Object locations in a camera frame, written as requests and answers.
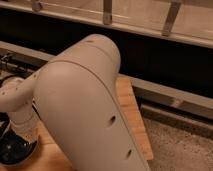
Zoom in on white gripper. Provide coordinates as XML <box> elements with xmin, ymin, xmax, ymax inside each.
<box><xmin>14</xmin><ymin>122</ymin><xmax>39</xmax><ymax>143</ymax></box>

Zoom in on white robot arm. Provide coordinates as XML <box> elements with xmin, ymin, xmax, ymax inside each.
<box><xmin>0</xmin><ymin>34</ymin><xmax>150</xmax><ymax>171</ymax></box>

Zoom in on dark ceramic bowl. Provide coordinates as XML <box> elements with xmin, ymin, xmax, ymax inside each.
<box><xmin>0</xmin><ymin>128</ymin><xmax>38</xmax><ymax>167</ymax></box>

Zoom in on wooden board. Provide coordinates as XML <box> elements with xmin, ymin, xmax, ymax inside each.
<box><xmin>0</xmin><ymin>77</ymin><xmax>154</xmax><ymax>171</ymax></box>

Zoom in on black cable loop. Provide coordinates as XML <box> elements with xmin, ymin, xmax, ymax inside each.
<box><xmin>0</xmin><ymin>73</ymin><xmax>21</xmax><ymax>88</ymax></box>

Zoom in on metal window rail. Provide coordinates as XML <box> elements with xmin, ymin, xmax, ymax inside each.
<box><xmin>0</xmin><ymin>41</ymin><xmax>53</xmax><ymax>67</ymax></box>

